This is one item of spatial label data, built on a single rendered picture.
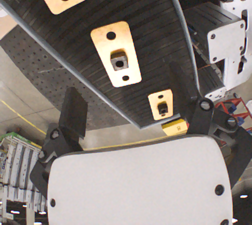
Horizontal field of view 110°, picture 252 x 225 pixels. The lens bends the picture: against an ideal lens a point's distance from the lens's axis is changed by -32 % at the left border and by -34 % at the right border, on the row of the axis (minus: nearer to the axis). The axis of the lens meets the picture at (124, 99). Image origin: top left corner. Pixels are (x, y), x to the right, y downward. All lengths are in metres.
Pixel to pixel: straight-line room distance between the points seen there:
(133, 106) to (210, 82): 0.34
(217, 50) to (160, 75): 0.14
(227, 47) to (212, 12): 0.08
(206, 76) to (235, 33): 0.27
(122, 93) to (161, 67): 0.07
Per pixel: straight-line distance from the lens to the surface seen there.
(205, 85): 0.49
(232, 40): 0.29
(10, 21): 0.66
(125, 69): 0.16
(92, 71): 0.16
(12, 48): 0.86
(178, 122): 0.32
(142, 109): 0.23
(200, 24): 0.26
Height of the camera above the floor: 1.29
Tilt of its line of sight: 39 degrees down
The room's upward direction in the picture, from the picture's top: 175 degrees clockwise
